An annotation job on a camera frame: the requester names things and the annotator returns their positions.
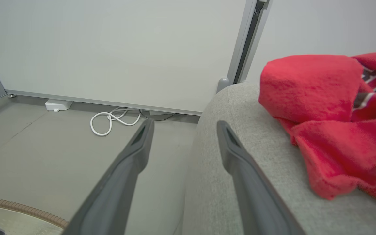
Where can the narrow white partition panel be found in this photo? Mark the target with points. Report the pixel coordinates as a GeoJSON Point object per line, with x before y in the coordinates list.
{"type": "Point", "coordinates": [321, 26]}

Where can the metal table leg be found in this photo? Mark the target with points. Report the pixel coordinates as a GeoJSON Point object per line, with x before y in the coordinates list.
{"type": "Point", "coordinates": [11, 95]}

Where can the short grey partition foot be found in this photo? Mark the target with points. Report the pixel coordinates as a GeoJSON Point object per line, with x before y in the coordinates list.
{"type": "Point", "coordinates": [223, 85]}

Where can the white laundry basket brown rim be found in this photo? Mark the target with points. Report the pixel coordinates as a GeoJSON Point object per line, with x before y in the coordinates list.
{"type": "Point", "coordinates": [15, 218]}

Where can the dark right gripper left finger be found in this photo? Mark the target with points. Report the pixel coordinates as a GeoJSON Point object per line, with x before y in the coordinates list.
{"type": "Point", "coordinates": [116, 189]}

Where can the white power adapter box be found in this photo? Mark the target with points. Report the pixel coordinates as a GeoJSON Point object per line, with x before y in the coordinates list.
{"type": "Point", "coordinates": [57, 104]}

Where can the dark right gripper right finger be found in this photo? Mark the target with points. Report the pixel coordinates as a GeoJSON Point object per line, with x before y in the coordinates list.
{"type": "Point", "coordinates": [250, 189]}

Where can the grey fabric sofa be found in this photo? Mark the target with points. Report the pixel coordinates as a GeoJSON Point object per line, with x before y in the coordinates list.
{"type": "Point", "coordinates": [240, 114]}

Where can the red white striped garment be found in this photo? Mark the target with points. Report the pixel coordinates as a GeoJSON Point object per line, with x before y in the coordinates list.
{"type": "Point", "coordinates": [325, 107]}

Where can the wide white partition panel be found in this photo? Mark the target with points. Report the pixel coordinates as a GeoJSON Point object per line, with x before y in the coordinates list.
{"type": "Point", "coordinates": [109, 42]}

